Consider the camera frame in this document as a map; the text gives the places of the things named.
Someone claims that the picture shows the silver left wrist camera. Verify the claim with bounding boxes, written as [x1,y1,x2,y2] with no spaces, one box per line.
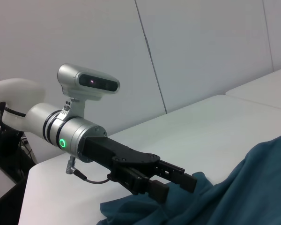
[57,63,121,118]

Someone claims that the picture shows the left gripper dark cable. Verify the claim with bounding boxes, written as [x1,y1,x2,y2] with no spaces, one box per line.
[65,156,111,184]

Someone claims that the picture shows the black equipment with cables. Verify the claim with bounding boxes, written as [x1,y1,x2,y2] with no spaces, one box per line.
[0,100,36,186]

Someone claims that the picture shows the teal blue t-shirt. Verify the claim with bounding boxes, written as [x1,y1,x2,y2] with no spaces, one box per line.
[99,131,281,225]

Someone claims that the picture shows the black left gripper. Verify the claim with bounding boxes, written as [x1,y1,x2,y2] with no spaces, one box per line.
[81,136,198,204]

